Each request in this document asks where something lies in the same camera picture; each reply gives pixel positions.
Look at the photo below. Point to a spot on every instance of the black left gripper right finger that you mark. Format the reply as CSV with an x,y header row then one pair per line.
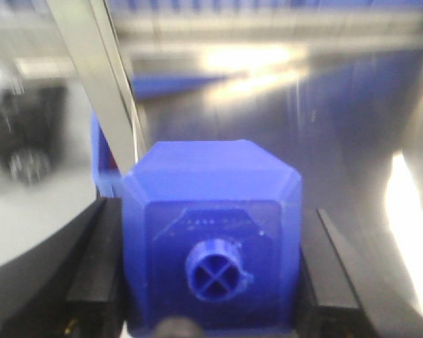
x,y
341,294

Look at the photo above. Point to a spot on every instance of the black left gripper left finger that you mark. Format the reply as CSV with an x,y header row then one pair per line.
x,y
70,285

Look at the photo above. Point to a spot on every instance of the blue plastic block part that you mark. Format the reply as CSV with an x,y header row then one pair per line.
x,y
211,232

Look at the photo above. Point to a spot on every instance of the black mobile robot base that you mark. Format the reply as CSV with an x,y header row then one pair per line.
x,y
31,117

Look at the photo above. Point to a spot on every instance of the small blue floor bin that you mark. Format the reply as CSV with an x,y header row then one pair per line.
x,y
105,173

